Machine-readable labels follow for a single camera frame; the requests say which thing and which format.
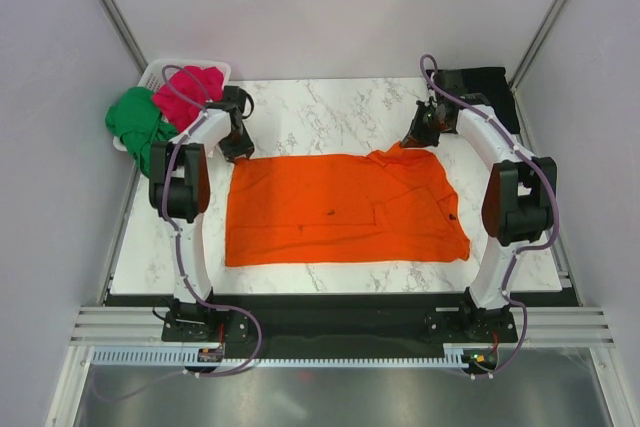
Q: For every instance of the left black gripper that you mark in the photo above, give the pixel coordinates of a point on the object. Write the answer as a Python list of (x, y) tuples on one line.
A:
[(246, 148)]

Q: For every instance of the red t shirt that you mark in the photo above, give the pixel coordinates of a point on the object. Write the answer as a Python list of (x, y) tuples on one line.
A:
[(198, 84)]

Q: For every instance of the aluminium frame rail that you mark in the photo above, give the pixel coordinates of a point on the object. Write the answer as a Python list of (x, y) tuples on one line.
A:
[(546, 326)]

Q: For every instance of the folded black t shirt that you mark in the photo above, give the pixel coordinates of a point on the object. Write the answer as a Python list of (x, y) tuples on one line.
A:
[(492, 83)]

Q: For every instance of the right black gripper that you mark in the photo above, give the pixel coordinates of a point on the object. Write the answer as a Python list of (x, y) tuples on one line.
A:
[(416, 137)]

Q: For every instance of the white slotted cable duct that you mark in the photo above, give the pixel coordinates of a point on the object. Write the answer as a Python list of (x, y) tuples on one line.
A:
[(192, 356)]

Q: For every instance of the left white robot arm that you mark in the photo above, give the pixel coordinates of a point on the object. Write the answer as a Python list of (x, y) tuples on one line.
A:
[(179, 184)]

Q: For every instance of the green t shirt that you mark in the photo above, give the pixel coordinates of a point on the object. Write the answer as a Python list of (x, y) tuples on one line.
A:
[(137, 123)]

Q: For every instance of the white laundry basket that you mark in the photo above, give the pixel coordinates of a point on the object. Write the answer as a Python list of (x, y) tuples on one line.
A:
[(158, 73)]

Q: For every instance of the orange t shirt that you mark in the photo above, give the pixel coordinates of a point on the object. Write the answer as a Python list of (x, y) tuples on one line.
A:
[(394, 205)]

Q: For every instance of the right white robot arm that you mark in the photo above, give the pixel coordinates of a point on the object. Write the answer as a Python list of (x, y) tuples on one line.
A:
[(519, 211)]

